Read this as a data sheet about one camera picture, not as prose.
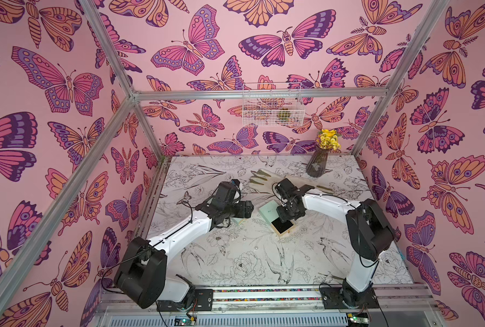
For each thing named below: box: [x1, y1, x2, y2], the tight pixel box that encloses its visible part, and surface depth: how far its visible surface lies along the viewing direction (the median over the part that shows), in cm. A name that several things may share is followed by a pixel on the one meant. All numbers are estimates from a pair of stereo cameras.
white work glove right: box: [316, 185, 334, 195], surface depth 106 cm
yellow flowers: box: [316, 128, 341, 151], surface depth 96 cm
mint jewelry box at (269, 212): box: [258, 199, 295, 237], surface depth 92 cm
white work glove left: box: [249, 168, 289, 187], surface depth 112 cm
